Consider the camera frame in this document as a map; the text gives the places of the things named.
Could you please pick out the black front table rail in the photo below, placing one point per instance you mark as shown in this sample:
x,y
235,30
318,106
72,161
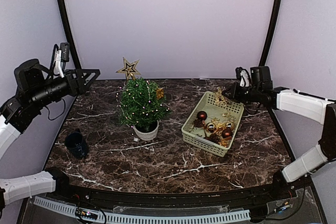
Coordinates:
x,y
248,197

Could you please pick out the brown pine cone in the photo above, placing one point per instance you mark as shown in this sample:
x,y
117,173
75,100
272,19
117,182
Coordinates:
x,y
215,138

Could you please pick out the gold bauble ornament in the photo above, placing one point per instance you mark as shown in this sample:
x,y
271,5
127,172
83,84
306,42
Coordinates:
x,y
210,127
230,125

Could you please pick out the gold star tree topper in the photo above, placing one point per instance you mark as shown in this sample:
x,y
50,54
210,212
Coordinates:
x,y
129,69

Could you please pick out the grey slotted cable duct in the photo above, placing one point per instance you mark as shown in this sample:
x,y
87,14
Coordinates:
x,y
143,215

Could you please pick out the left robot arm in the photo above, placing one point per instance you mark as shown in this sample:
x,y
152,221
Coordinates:
x,y
33,93

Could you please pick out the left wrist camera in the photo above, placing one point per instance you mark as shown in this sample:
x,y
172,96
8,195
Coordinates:
x,y
64,51

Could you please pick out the black frame post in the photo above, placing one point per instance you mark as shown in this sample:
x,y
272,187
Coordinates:
x,y
270,32
68,32

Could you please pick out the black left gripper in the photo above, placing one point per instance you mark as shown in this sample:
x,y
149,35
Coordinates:
x,y
80,87

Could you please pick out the left black frame post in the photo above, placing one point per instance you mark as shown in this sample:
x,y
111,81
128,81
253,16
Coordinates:
x,y
68,32

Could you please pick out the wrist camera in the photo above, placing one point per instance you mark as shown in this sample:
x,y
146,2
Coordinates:
x,y
239,76
64,51

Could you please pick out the beige perforated plastic basket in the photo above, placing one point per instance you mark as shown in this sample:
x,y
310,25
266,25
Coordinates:
x,y
194,132

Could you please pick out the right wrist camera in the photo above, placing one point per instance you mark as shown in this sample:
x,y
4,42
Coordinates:
x,y
239,76

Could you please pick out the right black frame post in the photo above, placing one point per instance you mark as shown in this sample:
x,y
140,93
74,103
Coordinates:
x,y
270,32

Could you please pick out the gold tinsel garland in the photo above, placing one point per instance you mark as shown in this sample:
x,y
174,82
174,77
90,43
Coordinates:
x,y
221,125

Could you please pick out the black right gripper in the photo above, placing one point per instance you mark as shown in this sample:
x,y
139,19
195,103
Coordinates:
x,y
235,94

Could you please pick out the small green christmas tree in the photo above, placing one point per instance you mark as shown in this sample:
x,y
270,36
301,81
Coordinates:
x,y
140,109

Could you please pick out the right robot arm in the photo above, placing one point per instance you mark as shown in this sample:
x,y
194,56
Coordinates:
x,y
256,86

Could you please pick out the dark blue cup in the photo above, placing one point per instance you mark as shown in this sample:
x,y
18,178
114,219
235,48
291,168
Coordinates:
x,y
76,144

